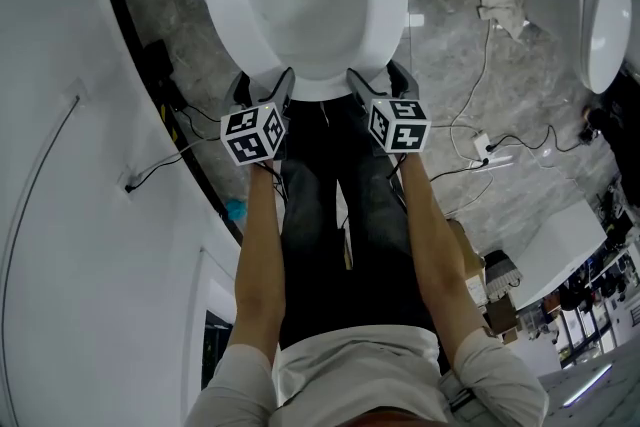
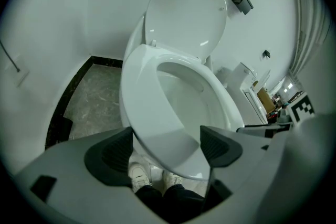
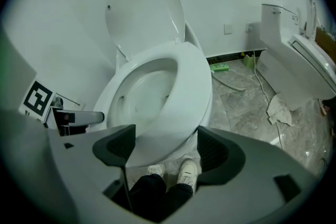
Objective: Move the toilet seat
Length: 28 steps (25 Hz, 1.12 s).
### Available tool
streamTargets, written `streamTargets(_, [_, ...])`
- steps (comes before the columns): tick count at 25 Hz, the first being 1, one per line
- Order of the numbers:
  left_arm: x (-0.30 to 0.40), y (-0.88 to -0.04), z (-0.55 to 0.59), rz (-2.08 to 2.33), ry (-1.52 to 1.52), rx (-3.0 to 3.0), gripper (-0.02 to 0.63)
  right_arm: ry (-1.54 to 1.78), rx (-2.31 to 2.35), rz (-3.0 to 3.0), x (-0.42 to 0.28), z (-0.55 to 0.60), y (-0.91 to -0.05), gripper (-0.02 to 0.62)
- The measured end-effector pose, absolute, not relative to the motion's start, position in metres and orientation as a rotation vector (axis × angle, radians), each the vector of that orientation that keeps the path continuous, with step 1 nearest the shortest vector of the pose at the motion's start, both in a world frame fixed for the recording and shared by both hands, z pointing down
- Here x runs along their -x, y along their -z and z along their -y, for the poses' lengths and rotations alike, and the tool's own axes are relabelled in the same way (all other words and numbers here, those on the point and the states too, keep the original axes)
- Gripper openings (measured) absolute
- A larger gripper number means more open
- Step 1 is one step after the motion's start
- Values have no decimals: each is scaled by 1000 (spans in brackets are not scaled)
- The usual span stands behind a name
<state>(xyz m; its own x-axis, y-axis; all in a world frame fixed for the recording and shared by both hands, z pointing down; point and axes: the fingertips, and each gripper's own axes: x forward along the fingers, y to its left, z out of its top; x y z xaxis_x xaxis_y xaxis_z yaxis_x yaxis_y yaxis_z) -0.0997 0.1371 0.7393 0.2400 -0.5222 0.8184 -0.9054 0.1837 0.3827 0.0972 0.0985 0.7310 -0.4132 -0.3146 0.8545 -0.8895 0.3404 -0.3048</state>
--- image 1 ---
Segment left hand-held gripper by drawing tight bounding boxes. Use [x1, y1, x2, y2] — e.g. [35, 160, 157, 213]
[219, 67, 296, 166]

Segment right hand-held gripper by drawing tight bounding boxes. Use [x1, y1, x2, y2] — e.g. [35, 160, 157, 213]
[345, 60, 432, 156]

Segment person's right forearm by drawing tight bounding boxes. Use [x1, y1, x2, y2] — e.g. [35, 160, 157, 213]
[398, 148, 490, 359]

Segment person's left forearm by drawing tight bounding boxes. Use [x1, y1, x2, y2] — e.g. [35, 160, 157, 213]
[230, 160, 290, 356]

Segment white toilet bowl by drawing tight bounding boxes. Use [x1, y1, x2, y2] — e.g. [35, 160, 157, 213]
[157, 0, 409, 102]

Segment white toilet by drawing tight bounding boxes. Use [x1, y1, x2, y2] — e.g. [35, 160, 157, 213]
[509, 0, 634, 95]

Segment black power adapter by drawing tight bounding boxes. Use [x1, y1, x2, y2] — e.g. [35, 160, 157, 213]
[142, 38, 175, 84]

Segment white power adapter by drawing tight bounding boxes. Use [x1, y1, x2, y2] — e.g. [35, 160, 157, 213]
[472, 129, 495, 162]

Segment blue rag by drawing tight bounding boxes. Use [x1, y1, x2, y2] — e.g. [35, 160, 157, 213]
[224, 198, 248, 223]

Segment white crumpled cloth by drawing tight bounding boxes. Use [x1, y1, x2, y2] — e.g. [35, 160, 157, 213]
[477, 0, 531, 41]

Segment person's black trousers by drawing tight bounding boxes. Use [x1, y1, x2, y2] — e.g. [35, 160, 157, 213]
[277, 97, 444, 351]

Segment grey knitted item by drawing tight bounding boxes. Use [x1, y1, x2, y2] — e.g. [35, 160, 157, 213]
[482, 249, 522, 302]

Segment dark framed window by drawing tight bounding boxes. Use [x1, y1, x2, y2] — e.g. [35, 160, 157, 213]
[202, 308, 235, 376]

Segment white rectangular tub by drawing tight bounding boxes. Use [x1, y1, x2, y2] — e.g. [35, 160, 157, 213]
[510, 198, 609, 312]

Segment person's light grey shirt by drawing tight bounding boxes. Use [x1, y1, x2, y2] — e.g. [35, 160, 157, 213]
[184, 324, 551, 427]

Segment white floor cable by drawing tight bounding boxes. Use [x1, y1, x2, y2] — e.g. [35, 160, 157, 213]
[449, 0, 506, 161]

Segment black floor cable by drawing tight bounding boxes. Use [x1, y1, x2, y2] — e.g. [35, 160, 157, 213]
[429, 123, 584, 181]

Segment black wall plug cable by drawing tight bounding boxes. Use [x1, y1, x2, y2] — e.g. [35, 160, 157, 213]
[124, 102, 226, 194]

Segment thin black wall conduit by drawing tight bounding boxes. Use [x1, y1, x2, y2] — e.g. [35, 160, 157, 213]
[0, 94, 81, 311]

